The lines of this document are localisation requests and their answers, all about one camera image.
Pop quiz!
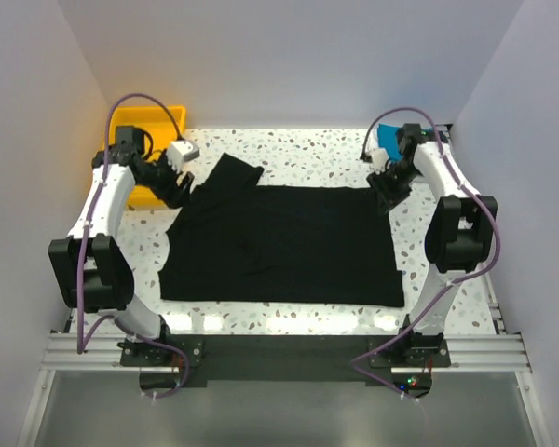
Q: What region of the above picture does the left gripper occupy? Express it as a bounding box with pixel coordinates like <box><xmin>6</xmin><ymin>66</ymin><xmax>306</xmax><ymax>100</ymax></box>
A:
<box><xmin>139</xmin><ymin>149</ymin><xmax>195</xmax><ymax>210</ymax></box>

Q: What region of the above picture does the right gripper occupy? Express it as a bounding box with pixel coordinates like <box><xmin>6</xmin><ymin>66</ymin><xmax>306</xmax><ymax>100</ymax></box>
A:
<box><xmin>367</xmin><ymin>160</ymin><xmax>420</xmax><ymax>217</ymax></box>

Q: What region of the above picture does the black t shirt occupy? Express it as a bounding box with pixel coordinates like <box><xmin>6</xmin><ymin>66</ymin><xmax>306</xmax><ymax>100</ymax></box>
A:
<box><xmin>158</xmin><ymin>155</ymin><xmax>404</xmax><ymax>308</ymax></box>

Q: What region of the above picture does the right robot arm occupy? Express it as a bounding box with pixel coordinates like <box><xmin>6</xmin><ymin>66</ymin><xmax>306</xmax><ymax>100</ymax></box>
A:
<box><xmin>367</xmin><ymin>124</ymin><xmax>498</xmax><ymax>368</ymax></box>

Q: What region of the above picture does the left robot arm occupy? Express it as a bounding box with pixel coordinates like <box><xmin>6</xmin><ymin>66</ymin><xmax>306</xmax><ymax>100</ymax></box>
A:
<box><xmin>48</xmin><ymin>126</ymin><xmax>199</xmax><ymax>368</ymax></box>

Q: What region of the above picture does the folded blue t shirt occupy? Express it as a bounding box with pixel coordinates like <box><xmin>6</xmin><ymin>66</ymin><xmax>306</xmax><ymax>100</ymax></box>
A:
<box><xmin>376</xmin><ymin>123</ymin><xmax>437</xmax><ymax>162</ymax></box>

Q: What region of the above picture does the yellow plastic tray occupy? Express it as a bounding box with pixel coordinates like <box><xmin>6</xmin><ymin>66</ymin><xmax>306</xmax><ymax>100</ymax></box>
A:
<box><xmin>109</xmin><ymin>105</ymin><xmax>186</xmax><ymax>210</ymax></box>

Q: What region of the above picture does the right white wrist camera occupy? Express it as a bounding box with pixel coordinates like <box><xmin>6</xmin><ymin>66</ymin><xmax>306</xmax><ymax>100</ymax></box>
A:
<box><xmin>363</xmin><ymin>147</ymin><xmax>391</xmax><ymax>172</ymax></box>

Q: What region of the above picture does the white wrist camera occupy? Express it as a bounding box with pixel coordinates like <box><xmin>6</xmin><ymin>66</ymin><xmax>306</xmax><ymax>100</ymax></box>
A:
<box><xmin>166</xmin><ymin>140</ymin><xmax>200</xmax><ymax>172</ymax></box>
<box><xmin>363</xmin><ymin>147</ymin><xmax>391</xmax><ymax>172</ymax></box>

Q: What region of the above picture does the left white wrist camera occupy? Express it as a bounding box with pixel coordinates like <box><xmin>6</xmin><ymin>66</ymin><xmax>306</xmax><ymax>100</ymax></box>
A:
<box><xmin>166</xmin><ymin>140</ymin><xmax>200</xmax><ymax>172</ymax></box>

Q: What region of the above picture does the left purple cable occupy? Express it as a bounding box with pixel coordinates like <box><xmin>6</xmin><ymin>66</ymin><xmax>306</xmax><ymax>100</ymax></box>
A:
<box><xmin>75</xmin><ymin>92</ymin><xmax>190</xmax><ymax>400</ymax></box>

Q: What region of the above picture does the purple cable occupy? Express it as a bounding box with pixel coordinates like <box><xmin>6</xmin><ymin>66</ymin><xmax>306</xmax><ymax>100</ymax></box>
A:
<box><xmin>75</xmin><ymin>92</ymin><xmax>190</xmax><ymax>400</ymax></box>
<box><xmin>351</xmin><ymin>107</ymin><xmax>502</xmax><ymax>404</ymax></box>

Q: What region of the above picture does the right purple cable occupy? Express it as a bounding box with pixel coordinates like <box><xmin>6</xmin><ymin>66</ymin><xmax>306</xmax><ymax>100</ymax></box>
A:
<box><xmin>351</xmin><ymin>107</ymin><xmax>502</xmax><ymax>404</ymax></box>

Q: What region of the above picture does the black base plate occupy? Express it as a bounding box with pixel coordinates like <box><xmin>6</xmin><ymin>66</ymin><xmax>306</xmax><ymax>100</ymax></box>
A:
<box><xmin>117</xmin><ymin>333</ymin><xmax>451</xmax><ymax>392</ymax></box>

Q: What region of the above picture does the aluminium frame rail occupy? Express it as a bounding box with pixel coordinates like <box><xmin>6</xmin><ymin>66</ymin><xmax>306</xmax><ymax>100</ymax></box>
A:
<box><xmin>39</xmin><ymin>331</ymin><xmax>535</xmax><ymax>373</ymax></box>

